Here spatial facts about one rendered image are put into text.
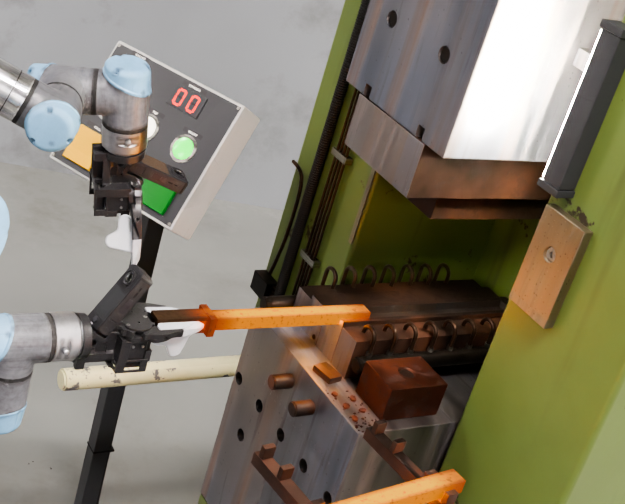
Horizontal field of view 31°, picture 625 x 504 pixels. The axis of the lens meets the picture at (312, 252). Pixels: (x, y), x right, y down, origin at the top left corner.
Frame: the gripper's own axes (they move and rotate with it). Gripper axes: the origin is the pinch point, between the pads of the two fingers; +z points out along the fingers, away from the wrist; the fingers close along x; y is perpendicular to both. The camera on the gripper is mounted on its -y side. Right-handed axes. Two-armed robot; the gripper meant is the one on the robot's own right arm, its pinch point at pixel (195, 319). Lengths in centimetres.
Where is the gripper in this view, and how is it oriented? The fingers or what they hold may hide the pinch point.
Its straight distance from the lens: 185.6
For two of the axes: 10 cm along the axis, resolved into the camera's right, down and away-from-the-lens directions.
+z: 8.3, -0.1, 5.5
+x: 4.8, 5.0, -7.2
